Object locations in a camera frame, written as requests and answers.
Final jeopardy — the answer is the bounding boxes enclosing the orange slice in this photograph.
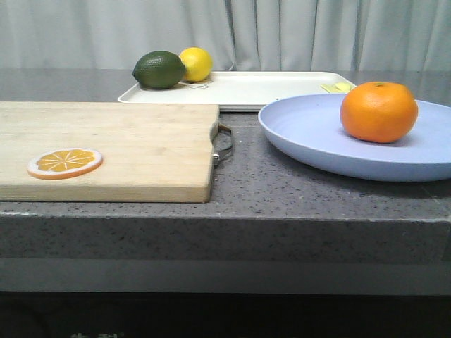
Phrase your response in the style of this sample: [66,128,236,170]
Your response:
[27,148,103,180]

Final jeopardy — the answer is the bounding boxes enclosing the grey curtain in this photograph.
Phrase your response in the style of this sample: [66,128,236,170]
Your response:
[1,1,450,71]

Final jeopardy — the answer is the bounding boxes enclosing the yellow lemon wedge pieces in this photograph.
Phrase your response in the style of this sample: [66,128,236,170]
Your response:
[320,82,355,94]

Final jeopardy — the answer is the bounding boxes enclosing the metal cutting board handle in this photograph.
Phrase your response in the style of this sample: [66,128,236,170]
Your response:
[212,123,233,166]

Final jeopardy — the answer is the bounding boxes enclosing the wooden cutting board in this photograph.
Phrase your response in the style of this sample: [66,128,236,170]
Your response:
[1,101,219,203]

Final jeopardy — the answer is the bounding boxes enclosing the whole orange fruit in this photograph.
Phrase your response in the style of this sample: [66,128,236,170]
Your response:
[340,82,419,143]

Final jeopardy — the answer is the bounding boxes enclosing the blue round plate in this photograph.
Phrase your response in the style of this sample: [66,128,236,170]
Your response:
[258,94,450,182]

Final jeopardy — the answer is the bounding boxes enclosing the yellow lemon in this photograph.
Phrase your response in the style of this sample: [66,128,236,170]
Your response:
[179,46,213,82]

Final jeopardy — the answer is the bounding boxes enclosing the cream rectangular tray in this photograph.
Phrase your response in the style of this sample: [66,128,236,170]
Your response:
[118,71,353,112]

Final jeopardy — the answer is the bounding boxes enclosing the green lime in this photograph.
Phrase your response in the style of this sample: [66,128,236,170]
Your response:
[132,51,186,89]

